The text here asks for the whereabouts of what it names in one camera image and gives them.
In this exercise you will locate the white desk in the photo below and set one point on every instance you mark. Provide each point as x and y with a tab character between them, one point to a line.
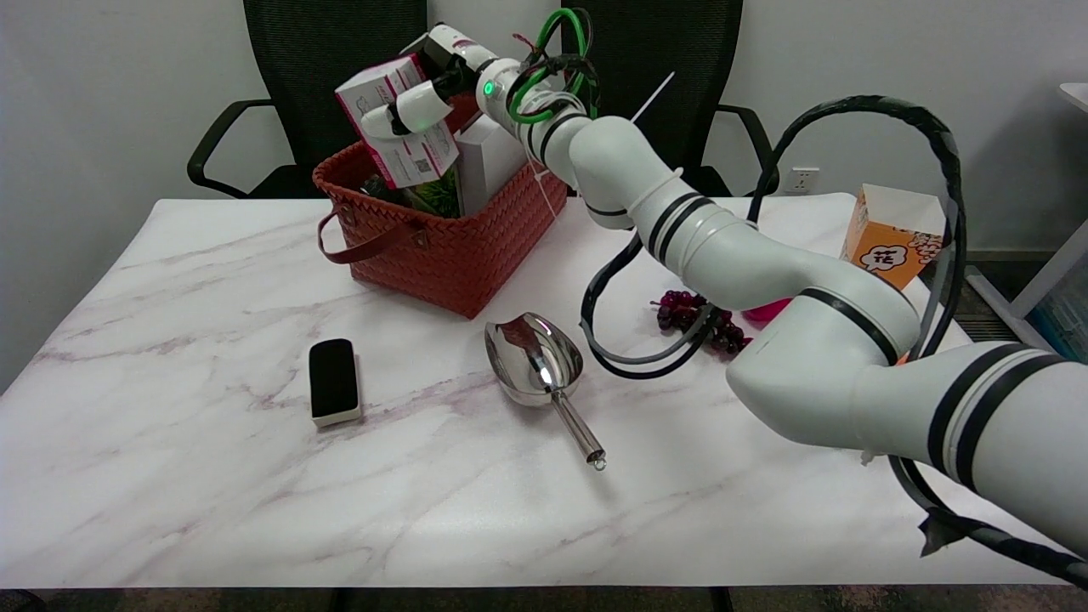
1041	285

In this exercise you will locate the black object in basket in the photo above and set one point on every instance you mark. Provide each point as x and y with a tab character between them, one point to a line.
382	189

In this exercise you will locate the dark purple grape bunch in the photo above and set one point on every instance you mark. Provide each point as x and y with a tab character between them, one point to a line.
676	310

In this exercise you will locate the red toy apple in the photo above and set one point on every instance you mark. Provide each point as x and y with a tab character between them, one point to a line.
765	311

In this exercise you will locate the green artificial plant ball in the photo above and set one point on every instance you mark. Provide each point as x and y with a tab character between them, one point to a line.
438	197

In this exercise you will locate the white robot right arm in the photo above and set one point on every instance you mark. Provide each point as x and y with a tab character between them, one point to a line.
765	255

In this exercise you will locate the white and pink paper box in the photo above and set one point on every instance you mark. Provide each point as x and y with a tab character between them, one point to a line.
399	161

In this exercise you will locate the brown woven storage basket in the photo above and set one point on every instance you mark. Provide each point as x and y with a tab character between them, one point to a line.
450	255

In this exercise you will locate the tall white box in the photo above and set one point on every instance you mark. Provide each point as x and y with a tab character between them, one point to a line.
489	161

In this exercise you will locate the white zip tie tail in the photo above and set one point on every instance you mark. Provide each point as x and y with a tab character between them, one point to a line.
653	96

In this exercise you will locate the black mesh office chair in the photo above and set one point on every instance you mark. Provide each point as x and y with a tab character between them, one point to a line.
671	51
340	51

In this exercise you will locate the white wall outlet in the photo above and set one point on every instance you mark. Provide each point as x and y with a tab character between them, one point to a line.
804	180

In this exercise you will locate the orange popcorn paper box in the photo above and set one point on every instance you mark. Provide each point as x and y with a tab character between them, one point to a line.
892	238

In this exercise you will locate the silver metal scoop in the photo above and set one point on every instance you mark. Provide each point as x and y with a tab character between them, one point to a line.
531	357

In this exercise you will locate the black whiteboard eraser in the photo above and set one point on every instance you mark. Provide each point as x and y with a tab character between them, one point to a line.
333	378

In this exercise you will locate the blue storage bin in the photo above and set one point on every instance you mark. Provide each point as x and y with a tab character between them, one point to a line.
1067	327

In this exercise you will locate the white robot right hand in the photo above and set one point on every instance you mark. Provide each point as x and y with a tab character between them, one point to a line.
455	59

